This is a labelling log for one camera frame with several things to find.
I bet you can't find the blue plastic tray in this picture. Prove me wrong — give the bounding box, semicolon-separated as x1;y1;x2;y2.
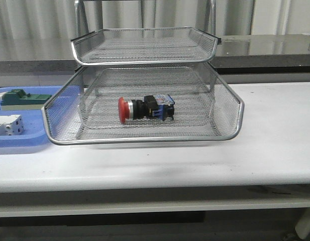
0;86;75;148

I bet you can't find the mesh tray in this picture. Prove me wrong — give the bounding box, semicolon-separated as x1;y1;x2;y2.
42;62;244;145
70;26;222;66

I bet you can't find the grey metal rack frame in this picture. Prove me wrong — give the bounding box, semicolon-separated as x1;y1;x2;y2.
73;0;222;96

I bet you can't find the green electrical module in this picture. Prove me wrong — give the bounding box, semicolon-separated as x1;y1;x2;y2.
1;89;52;110

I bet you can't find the red emergency stop button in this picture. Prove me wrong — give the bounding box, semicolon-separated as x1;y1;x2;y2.
118;94;175;124

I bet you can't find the white circuit breaker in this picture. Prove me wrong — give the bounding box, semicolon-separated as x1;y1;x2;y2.
0;114;24;136

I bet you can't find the white table leg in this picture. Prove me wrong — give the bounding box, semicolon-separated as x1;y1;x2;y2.
294;208;310;239

